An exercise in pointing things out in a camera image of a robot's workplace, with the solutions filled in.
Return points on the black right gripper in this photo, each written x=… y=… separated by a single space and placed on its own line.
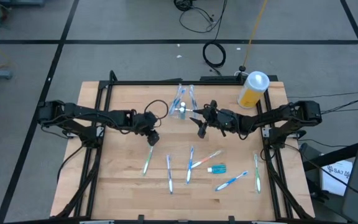
x=225 y=119

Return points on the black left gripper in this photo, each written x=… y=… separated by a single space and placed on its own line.
x=146 y=123

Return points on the small teal toothpaste tube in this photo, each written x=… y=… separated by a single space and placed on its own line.
x=218 y=169
x=183 y=104
x=182 y=115

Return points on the green white toothbrush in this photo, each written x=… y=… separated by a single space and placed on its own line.
x=148 y=161
x=257 y=174

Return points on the orange white toothbrush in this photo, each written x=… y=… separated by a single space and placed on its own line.
x=206 y=159

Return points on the pale toothbrush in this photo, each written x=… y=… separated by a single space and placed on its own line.
x=179 y=90

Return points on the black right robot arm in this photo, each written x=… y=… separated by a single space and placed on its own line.
x=275 y=116

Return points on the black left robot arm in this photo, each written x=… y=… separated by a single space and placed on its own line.
x=85 y=111

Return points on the clear acrylic organizer box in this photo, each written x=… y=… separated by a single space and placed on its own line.
x=186 y=117

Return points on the black power strip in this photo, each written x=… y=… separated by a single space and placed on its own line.
x=219 y=78

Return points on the yellow wipes canister white lid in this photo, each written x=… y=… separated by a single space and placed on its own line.
x=253 y=90

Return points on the black slanted stand leg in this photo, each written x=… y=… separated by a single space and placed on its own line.
x=337 y=155

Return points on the white printed box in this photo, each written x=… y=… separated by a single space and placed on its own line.
x=336 y=179

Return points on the black aluminium table frame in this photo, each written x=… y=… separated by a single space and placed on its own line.
x=135 y=83

